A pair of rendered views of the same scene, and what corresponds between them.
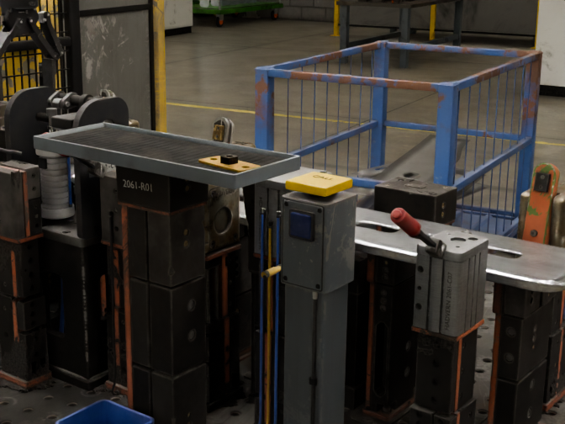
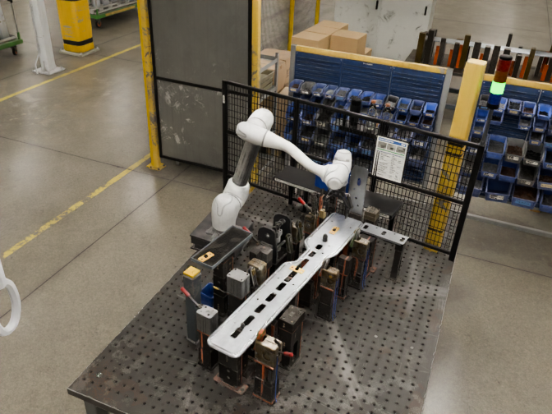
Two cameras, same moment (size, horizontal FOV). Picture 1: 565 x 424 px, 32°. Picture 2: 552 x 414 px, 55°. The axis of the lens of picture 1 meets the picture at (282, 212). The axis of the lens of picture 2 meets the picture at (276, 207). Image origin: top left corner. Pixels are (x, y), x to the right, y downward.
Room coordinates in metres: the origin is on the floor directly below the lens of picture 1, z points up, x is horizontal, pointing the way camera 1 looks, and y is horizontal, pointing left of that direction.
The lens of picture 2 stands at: (1.33, -2.16, 2.85)
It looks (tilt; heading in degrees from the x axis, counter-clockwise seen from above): 32 degrees down; 84
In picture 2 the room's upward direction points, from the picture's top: 3 degrees clockwise
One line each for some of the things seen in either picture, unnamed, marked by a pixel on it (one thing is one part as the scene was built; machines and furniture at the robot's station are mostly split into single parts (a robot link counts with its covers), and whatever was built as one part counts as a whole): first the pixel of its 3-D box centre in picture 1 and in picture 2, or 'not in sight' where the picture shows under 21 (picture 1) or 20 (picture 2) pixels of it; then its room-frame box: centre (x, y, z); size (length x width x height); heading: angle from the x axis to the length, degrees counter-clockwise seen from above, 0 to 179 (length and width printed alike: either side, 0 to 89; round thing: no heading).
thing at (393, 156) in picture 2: not in sight; (389, 158); (2.41, 0.92, 1.30); 0.23 x 0.02 x 0.31; 144
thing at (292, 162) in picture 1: (161, 151); (223, 246); (1.32, 0.17, 1.16); 0.37 x 0.14 x 0.02; 54
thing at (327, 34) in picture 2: not in sight; (331, 69); (2.86, 5.31, 0.52); 1.20 x 0.80 x 1.05; 60
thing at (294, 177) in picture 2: not in sight; (336, 190); (2.09, 1.00, 1.02); 0.90 x 0.22 x 0.03; 144
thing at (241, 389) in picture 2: (520, 357); (230, 362); (1.35, -0.36, 0.84); 0.18 x 0.06 x 0.29; 144
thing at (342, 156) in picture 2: not in sight; (342, 163); (1.99, 0.52, 1.47); 0.13 x 0.11 x 0.16; 69
